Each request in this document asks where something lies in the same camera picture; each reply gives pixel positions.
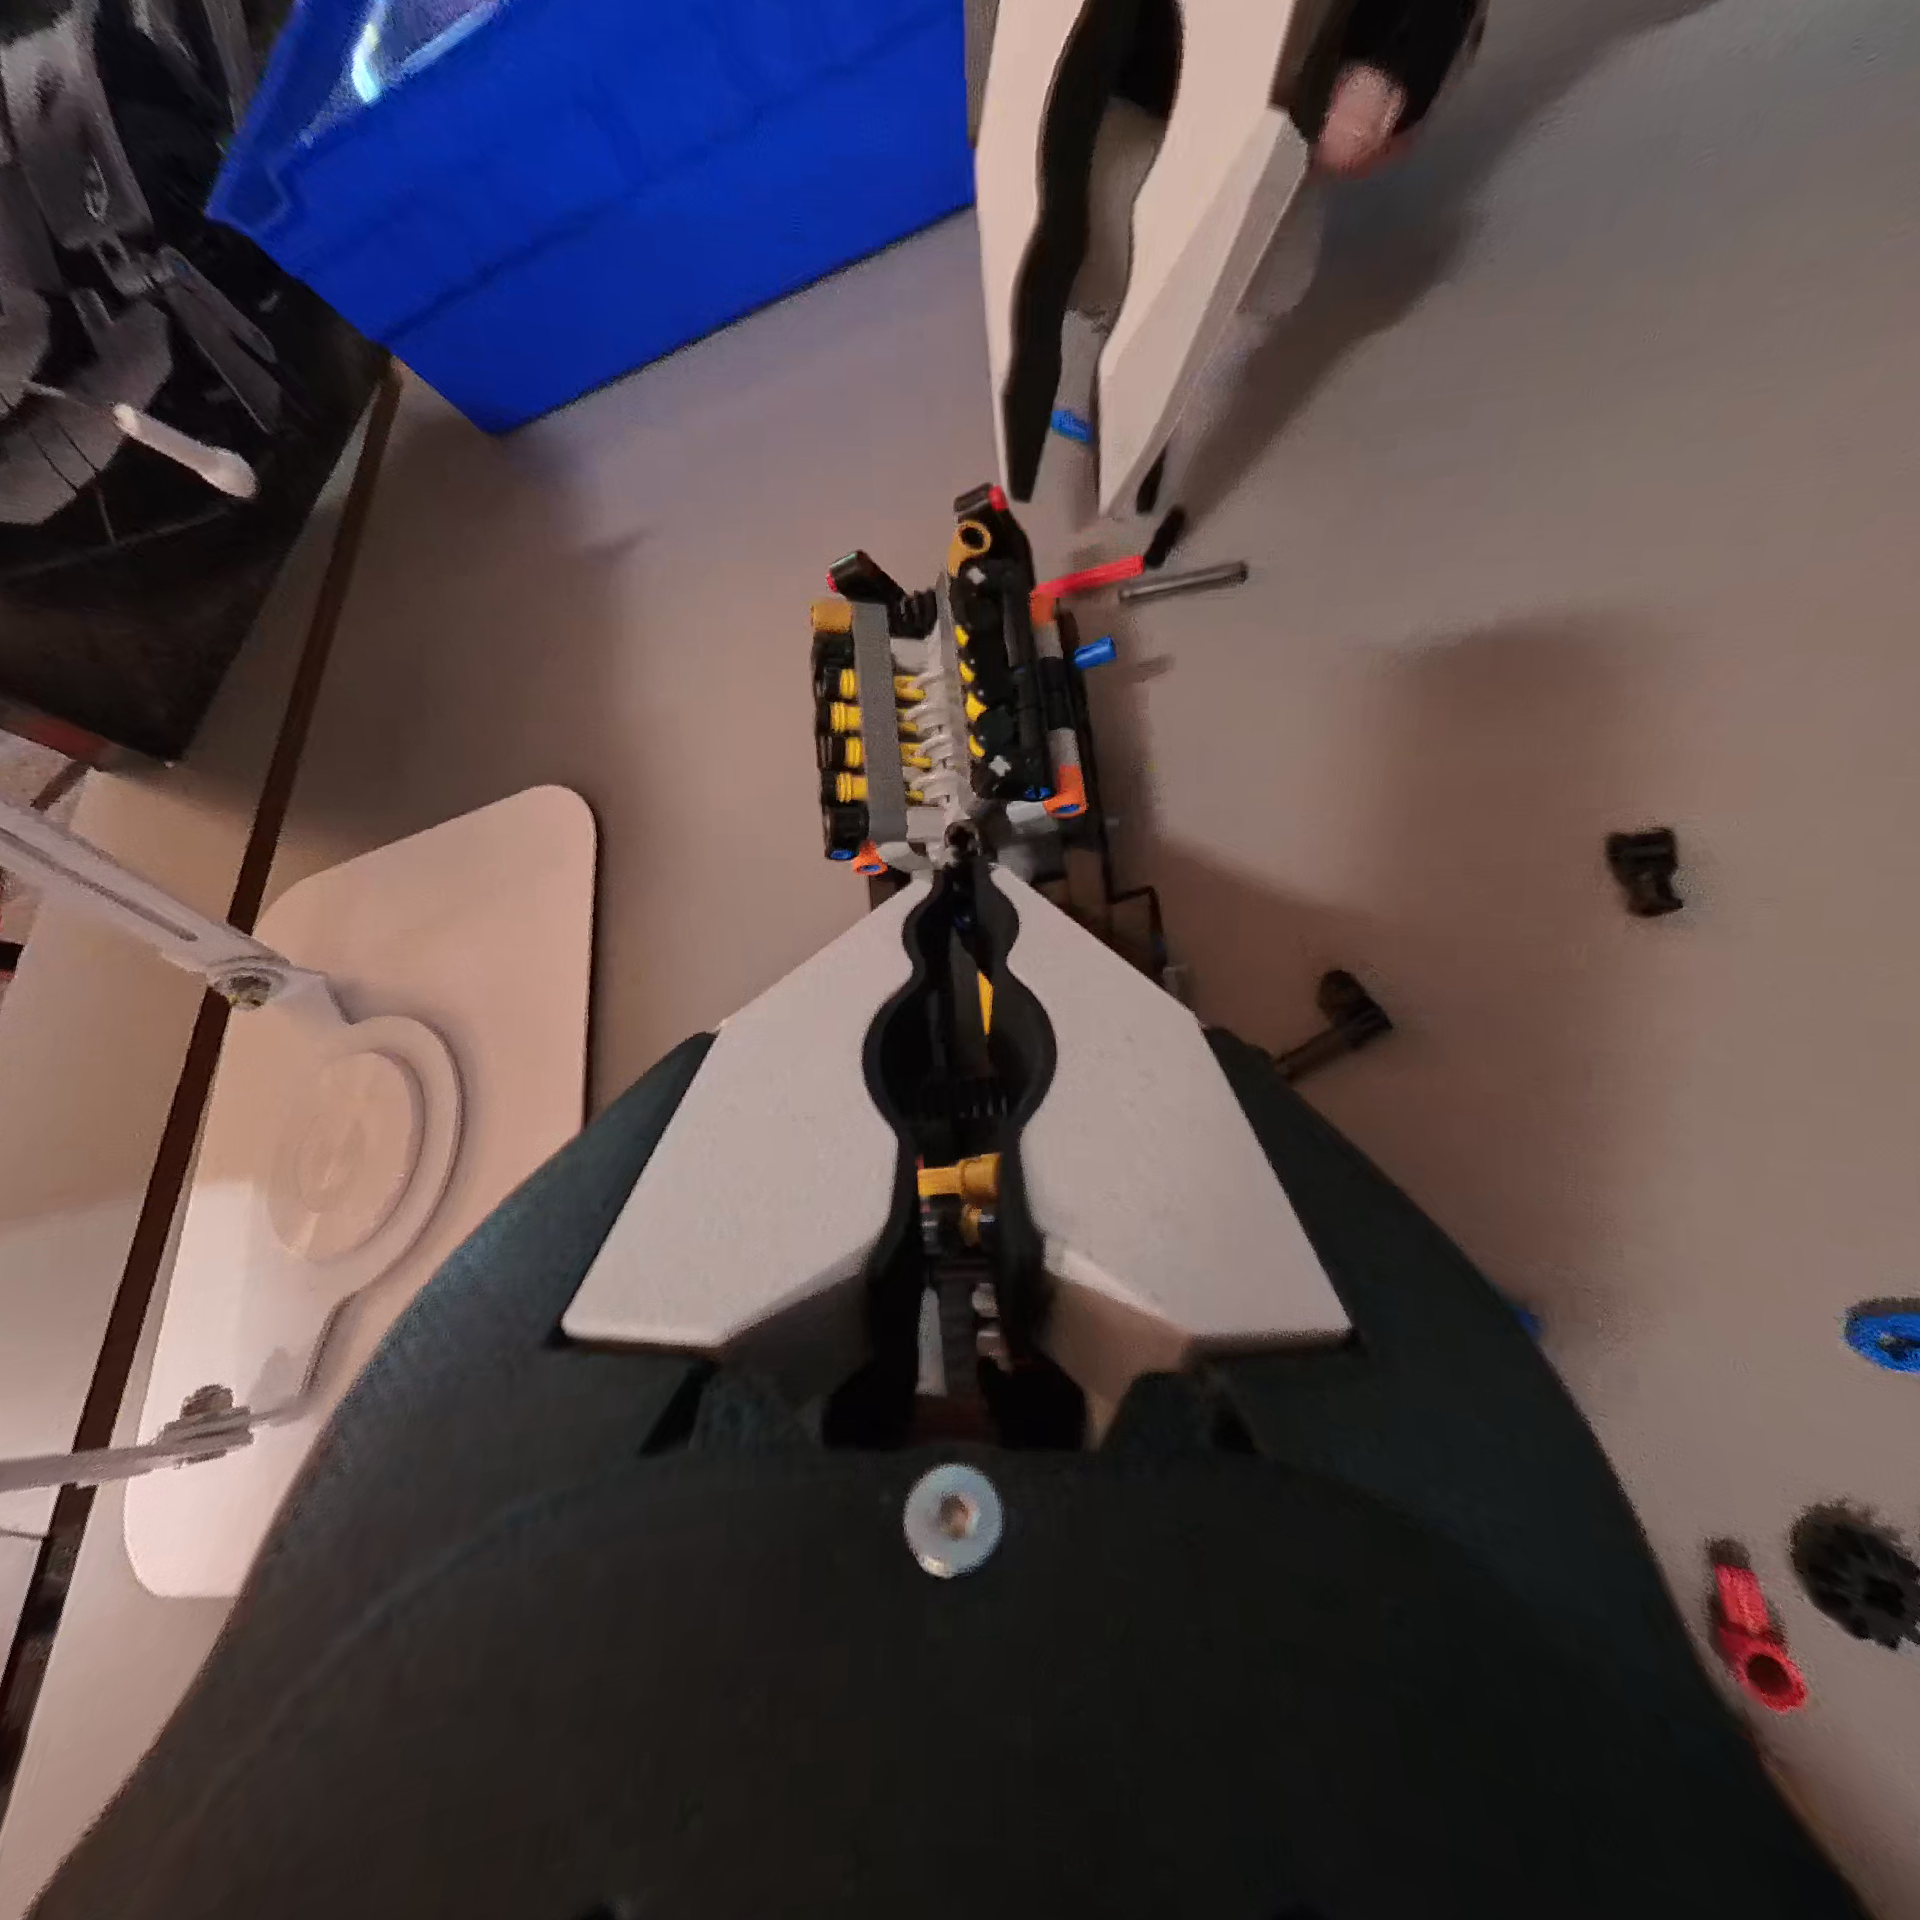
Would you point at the black lego bush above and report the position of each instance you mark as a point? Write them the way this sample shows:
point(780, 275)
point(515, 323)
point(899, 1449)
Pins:
point(1161, 529)

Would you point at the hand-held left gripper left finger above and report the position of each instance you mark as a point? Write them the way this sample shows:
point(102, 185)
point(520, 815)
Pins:
point(750, 1185)

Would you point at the large blue plastic bin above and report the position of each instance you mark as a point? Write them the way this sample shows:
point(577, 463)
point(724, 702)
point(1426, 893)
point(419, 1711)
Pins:
point(599, 182)

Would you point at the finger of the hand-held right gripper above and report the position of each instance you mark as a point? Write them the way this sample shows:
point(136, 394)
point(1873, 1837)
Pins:
point(1012, 149)
point(1215, 270)

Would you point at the blue lego pin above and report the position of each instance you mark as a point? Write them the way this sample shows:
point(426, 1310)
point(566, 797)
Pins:
point(1068, 423)

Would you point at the red lego axle connector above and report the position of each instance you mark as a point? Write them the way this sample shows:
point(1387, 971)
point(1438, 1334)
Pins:
point(1759, 1642)

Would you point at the person's right hand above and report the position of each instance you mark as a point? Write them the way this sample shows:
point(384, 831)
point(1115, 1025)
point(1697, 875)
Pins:
point(1363, 125)

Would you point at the black lego gear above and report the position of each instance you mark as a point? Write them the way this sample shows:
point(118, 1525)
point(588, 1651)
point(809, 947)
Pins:
point(1860, 1570)

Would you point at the long red lego axle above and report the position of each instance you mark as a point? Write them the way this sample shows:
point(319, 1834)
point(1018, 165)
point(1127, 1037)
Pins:
point(1089, 580)

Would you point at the short blue lego liftarm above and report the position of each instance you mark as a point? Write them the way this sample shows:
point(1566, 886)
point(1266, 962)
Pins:
point(1881, 1334)

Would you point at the small black lego connector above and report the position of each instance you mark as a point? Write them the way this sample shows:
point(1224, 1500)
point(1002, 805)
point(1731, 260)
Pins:
point(1650, 870)

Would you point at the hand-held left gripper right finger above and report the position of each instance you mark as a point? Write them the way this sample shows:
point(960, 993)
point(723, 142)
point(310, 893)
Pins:
point(1170, 1185)

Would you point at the dark grey lego axle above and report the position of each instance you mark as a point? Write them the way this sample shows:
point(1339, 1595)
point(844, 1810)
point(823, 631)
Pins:
point(1183, 580)

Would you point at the black lego set box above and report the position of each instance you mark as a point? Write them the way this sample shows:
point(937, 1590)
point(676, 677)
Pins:
point(89, 301)

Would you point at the partly built lego vehicle chassis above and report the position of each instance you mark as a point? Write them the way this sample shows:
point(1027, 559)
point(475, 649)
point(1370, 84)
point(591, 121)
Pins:
point(874, 721)

